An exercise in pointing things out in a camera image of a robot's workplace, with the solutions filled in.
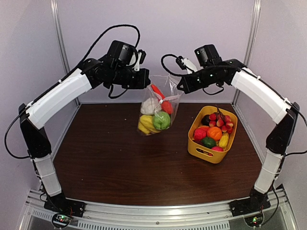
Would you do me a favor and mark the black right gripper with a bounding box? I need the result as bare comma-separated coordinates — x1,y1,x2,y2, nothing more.
178,66,222,93

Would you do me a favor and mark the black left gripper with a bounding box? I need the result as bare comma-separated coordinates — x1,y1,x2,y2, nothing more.
111,65,151,89

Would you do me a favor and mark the white toy cauliflower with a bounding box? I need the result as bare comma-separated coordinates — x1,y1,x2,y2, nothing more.
141,98,162,115

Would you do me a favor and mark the clear zip top bag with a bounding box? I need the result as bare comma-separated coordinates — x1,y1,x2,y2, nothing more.
138,75,182,136

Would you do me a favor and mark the orange toy carrot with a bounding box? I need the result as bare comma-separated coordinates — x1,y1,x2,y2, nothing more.
151,84,173,115

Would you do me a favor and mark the yellow toy bell pepper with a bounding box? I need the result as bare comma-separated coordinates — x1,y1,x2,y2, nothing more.
138,115,161,135

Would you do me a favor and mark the green toy apple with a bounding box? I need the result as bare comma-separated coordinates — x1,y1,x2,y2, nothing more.
153,111,171,130

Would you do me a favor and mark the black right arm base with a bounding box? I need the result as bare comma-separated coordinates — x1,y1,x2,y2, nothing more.
229,188,271,217

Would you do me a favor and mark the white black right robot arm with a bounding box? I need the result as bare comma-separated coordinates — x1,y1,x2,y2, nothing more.
177,57,299,212

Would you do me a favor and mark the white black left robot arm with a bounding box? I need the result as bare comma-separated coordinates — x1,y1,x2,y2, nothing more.
20,40,151,213

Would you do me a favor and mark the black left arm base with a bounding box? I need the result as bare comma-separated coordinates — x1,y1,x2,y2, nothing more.
44,196,85,217

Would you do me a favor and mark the red toy lychee bunch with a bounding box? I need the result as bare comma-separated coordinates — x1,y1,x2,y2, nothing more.
209,107,235,134

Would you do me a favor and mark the dark toy plum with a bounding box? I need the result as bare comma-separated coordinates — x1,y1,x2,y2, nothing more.
201,115,211,126

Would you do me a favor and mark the yellow plastic basket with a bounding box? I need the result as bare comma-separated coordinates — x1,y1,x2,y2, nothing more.
188,106,238,164

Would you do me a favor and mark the orange toy orange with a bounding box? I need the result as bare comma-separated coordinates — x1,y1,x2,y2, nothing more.
207,126,222,141

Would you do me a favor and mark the pink wrinkled toy fruit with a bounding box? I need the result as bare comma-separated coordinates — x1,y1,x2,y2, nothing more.
193,126,210,141

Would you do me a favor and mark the yellow toy corn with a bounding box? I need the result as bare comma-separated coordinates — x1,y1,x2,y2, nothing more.
218,133,229,149

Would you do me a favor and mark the green toy avocado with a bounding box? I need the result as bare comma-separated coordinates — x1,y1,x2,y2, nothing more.
201,137,216,149

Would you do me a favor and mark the red toy apple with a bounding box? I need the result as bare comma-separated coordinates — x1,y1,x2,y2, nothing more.
211,146,224,152

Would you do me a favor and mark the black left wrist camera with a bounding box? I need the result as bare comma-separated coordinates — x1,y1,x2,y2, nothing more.
131,49,146,71

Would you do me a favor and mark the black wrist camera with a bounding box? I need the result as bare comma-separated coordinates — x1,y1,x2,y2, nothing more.
176,56,198,74
131,49,146,71

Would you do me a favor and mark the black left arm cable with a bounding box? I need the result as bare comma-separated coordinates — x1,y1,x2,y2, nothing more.
59,23,141,82

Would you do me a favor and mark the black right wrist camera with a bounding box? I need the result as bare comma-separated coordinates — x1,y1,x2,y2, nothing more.
176,56,198,74

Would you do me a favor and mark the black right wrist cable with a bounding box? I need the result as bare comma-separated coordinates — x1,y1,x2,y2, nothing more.
160,53,188,77

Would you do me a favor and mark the right aluminium frame post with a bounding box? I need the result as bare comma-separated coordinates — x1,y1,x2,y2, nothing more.
231,0,261,106

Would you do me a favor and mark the aluminium frame post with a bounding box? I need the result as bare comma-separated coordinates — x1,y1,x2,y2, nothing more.
49,0,80,106
231,0,261,106

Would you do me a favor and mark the left aluminium frame post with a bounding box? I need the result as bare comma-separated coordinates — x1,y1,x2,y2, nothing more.
49,0,80,106

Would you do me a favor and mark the aluminium front rail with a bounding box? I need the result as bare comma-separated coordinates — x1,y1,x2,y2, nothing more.
16,189,299,230

